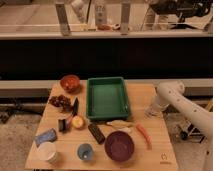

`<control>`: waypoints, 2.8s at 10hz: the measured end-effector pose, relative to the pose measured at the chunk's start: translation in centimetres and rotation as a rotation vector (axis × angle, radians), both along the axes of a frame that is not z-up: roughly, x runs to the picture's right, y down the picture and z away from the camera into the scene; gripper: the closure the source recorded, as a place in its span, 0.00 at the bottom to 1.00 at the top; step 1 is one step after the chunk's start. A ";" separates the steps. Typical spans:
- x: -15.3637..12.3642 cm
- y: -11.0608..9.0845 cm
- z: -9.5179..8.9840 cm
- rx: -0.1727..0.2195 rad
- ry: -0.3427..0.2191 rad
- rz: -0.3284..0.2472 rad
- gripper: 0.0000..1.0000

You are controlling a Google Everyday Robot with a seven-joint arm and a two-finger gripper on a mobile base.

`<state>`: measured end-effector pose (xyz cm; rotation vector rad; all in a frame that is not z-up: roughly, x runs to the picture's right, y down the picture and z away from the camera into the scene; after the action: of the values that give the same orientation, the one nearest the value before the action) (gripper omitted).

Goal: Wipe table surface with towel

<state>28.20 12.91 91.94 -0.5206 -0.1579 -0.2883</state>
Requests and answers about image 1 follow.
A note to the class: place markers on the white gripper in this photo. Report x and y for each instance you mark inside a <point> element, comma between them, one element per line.
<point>156,107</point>

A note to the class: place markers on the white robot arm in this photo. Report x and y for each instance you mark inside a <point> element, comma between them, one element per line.
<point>171,93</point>

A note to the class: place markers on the blue folded towel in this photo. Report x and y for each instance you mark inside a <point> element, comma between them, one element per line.
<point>48,136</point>

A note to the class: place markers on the orange carrot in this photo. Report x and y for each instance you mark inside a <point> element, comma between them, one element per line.
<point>145,135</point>

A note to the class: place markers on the green plastic tray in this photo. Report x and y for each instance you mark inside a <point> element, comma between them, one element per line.
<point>107,99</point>

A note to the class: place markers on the purple bowl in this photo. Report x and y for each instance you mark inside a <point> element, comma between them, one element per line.
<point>119,146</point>

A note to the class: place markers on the black remote control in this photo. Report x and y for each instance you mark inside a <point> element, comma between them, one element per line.
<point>96,133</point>

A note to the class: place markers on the yellow-red apple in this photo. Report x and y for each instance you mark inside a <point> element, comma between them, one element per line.
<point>77,122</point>

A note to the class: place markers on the black knife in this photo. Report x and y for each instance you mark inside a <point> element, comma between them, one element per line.
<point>74,110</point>

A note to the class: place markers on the blue cup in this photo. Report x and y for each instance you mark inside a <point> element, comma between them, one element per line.
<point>85,152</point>

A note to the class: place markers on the orange-red bowl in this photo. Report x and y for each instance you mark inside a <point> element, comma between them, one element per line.
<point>70,83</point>

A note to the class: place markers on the dark grape bunch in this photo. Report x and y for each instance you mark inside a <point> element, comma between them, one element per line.
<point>61,102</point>

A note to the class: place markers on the small black block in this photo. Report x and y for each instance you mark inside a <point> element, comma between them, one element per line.
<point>62,126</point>

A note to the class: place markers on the wooden table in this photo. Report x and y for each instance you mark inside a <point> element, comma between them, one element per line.
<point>160,158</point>

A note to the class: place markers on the white cup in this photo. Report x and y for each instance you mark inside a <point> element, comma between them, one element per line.
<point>47,152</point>

